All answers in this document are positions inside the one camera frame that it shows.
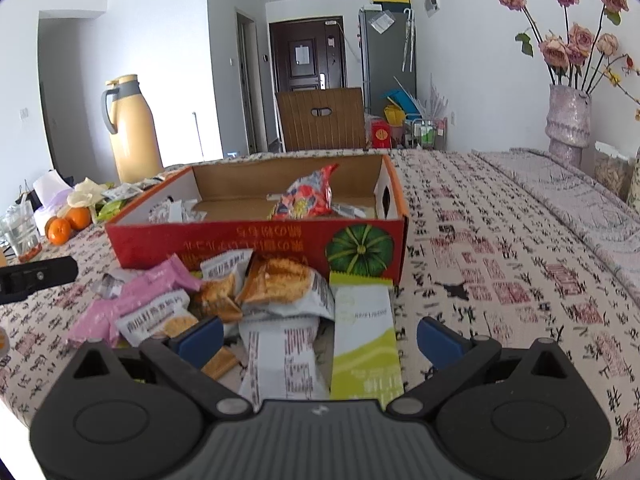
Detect white text print packet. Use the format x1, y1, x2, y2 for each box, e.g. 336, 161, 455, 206
239, 317, 321, 401

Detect bread slice packet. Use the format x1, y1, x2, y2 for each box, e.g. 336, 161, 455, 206
237, 255, 336, 321

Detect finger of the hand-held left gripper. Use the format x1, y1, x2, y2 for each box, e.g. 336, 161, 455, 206
0, 256, 78, 306

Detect grey folded cloth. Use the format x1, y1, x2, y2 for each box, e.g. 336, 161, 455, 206
472, 147, 640, 306

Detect orange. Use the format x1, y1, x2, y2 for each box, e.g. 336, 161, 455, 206
45, 217, 72, 246
65, 206, 93, 231

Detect white hanging umbrellas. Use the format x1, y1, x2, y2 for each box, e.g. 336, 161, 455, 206
401, 7, 417, 73

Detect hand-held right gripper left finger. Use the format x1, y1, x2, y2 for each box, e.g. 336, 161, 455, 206
72, 316, 251, 420

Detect pink ribbed vase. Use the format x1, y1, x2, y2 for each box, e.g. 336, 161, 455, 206
545, 84, 592, 168

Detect red gift box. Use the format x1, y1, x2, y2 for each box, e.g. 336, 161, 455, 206
370, 120, 392, 150

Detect small orange biscuit packet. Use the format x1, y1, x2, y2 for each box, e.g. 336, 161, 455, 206
202, 345, 238, 381

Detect grey refrigerator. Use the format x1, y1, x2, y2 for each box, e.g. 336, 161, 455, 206
357, 2, 417, 116

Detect green and white snack packet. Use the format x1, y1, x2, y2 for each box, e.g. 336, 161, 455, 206
330, 271, 403, 408

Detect dark brown entrance door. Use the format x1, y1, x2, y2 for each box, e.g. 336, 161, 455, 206
269, 17, 347, 93

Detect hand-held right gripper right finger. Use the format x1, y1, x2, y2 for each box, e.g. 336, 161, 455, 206
387, 316, 571, 418

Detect red cartoon snack packet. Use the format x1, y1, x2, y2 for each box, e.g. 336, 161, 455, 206
270, 165, 341, 221

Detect yellow thermos jug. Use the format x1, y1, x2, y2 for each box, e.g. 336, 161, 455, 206
101, 74, 165, 183

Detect small white sachets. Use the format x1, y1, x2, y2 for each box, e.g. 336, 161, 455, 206
102, 182, 146, 201

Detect blue plastic object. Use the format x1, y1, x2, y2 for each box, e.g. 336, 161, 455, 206
382, 90, 416, 112

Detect small green packet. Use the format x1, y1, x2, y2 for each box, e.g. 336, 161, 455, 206
96, 199, 128, 223

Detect brown wooden chair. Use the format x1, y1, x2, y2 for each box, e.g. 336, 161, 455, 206
276, 87, 367, 152

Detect clear drinking glass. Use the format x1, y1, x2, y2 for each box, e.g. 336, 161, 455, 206
0, 205, 42, 262

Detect pink snack packet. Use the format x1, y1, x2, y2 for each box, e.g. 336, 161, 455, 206
102, 255, 201, 311
67, 300, 131, 346

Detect clear storage jar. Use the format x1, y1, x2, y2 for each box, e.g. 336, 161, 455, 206
593, 142, 636, 201

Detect pale lavender dried plants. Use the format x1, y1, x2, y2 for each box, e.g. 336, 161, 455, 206
422, 74, 453, 121

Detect cream crumpled plastic bag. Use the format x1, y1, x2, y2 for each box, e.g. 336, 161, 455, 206
67, 177, 108, 208

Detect yellow flower twigs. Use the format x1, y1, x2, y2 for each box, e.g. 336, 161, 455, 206
605, 55, 640, 121

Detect dried pink rose bouquet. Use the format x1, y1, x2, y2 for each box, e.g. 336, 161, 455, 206
492, 0, 636, 93

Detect red cardboard box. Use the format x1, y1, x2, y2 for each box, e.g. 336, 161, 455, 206
105, 154, 410, 281

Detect wire rack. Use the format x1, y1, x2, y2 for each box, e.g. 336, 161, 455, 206
404, 117, 448, 150

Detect white oat crisp packet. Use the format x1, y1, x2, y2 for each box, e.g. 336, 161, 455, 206
192, 249, 253, 323
115, 300, 198, 346

